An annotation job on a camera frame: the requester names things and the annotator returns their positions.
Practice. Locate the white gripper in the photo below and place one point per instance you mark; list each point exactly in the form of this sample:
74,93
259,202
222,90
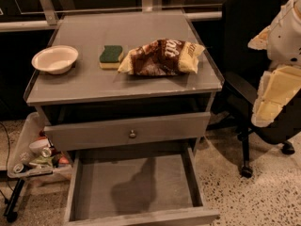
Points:
286,40

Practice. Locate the brown chip bag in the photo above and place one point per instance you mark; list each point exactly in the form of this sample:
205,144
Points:
164,57

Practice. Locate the grey top drawer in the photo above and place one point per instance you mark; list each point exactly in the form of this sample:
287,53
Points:
97,134

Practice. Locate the grey drawer cabinet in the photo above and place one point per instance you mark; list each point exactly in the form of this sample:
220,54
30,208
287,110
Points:
88,93

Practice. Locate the round metal drawer knob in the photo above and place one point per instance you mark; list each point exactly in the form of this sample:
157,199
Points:
132,134

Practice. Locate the grey open middle drawer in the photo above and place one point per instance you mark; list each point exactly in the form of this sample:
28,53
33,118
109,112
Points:
155,187

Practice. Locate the black office chair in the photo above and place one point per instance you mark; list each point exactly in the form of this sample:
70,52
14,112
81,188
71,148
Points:
242,69

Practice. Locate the green yellow sponge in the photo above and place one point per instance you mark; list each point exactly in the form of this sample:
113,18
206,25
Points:
111,57

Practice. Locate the white paper bowl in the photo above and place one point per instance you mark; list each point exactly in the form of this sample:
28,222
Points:
55,60

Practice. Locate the metal can in bin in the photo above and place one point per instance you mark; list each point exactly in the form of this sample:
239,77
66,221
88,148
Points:
46,152

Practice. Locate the white cup in bin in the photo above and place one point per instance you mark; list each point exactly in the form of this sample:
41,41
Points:
37,146

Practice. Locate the metal railing bar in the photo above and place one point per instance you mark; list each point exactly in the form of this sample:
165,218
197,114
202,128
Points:
105,18

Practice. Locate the clear plastic bin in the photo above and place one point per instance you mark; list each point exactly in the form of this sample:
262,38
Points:
19,164

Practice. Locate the black stand leg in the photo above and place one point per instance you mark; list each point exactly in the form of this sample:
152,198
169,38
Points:
9,212

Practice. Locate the metal railing bracket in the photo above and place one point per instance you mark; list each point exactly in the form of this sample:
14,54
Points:
49,12

